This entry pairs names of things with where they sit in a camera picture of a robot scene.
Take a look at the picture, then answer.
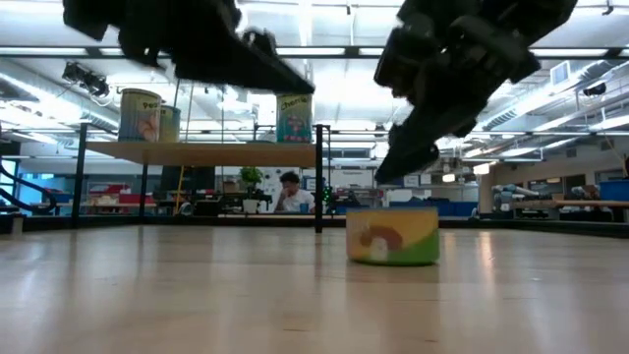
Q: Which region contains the tall cream Peach can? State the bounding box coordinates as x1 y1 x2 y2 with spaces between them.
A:
118 88 163 144

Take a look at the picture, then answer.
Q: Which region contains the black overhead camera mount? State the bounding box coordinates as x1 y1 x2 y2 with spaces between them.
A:
61 61 112 98

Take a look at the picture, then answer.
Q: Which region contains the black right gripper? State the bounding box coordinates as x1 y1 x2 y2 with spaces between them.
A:
373 7 542 184

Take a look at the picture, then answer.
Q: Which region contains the tall can yellow-green label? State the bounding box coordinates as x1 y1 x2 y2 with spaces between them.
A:
157 104 182 144

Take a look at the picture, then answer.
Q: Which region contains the short yellow green can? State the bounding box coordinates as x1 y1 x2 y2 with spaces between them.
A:
345 206 441 267

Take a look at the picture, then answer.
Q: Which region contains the black aluminium table frame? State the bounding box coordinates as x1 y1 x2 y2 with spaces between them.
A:
0 213 629 241

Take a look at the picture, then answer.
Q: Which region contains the potted green plant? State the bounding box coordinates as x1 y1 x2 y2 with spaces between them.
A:
239 165 265 215

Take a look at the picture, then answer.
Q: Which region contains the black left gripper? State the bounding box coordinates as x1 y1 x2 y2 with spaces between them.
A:
146 0 315 94

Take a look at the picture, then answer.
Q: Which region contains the red box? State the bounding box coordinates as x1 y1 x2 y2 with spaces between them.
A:
86 183 157 207

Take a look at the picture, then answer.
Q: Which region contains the blue storage bin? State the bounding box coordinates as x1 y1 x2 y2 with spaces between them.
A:
598 179 629 203

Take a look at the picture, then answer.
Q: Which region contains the tall teal Cherries can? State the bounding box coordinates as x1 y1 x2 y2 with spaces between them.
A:
275 92 314 145

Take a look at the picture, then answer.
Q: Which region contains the wooden shelf with black legs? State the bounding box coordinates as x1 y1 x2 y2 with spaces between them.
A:
71 122 331 235

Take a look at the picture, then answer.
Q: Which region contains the person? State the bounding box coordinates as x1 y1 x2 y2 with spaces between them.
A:
273 170 316 215

